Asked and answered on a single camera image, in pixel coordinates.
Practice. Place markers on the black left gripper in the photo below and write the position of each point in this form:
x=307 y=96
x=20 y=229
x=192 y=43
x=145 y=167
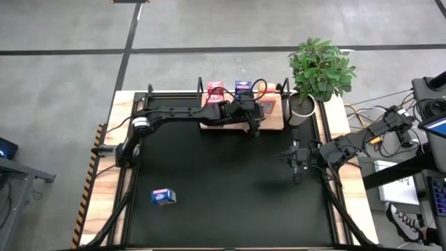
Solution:
x=244 y=113

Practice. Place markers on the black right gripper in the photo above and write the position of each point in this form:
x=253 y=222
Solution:
x=305 y=157

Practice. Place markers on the Frosted Mini Wheats cereal box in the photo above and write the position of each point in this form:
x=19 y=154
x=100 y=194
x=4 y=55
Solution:
x=269 y=108
x=272 y=92
x=271 y=85

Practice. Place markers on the Frosted Flakes cereal box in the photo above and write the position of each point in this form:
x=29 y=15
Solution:
x=239 y=92
x=163 y=198
x=243 y=84

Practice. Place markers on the Froot Loops cereal box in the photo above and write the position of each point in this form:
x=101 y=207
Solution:
x=215 y=99
x=215 y=86

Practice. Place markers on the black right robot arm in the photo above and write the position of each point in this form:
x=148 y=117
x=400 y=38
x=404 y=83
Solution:
x=348 y=146

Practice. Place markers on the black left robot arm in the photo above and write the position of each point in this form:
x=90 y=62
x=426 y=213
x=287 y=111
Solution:
x=181 y=113

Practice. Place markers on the white plant pot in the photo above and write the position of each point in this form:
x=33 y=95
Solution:
x=299 y=116

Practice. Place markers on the green leafy plant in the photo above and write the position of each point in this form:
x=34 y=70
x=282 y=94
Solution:
x=320 y=69

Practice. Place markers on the white box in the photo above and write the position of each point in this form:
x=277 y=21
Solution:
x=397 y=188

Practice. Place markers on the person's shoe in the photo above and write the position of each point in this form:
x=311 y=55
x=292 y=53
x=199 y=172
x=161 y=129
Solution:
x=404 y=223

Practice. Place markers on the grey equipment stand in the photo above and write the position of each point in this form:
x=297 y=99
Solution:
x=423 y=90

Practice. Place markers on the tablet with blue screen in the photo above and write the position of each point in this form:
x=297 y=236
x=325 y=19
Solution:
x=437 y=127

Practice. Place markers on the black keypad device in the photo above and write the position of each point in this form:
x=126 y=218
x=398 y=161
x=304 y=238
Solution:
x=439 y=195

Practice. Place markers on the yellow black hazard tape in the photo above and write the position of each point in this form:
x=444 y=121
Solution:
x=87 y=188

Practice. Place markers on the grey metal desk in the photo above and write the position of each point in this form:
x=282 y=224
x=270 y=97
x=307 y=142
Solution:
x=21 y=171

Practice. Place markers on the dark device with blue light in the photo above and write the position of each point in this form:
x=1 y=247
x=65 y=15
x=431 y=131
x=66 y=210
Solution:
x=8 y=148

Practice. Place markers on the wooden shelf with black frame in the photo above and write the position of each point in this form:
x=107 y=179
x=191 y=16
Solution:
x=275 y=122

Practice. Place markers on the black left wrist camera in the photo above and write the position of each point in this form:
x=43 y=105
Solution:
x=249 y=99

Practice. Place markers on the black clamp bracket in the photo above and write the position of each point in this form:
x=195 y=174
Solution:
x=104 y=150

